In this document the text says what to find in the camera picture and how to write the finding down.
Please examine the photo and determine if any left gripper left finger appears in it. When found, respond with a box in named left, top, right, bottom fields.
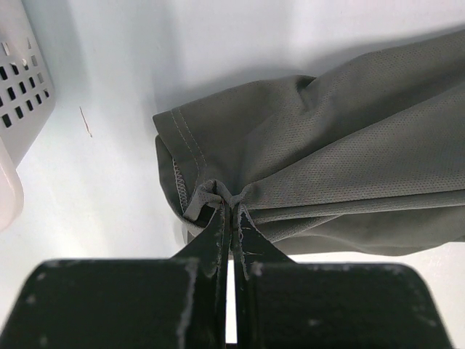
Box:
left=1, top=207, right=230, bottom=348

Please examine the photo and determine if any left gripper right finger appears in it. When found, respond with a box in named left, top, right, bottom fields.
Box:
left=231, top=206, right=452, bottom=348

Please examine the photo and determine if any grey t shirt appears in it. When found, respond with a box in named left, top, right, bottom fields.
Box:
left=153, top=30, right=464, bottom=255

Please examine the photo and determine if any white plastic basket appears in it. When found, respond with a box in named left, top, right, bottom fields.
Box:
left=0, top=0, right=55, bottom=230

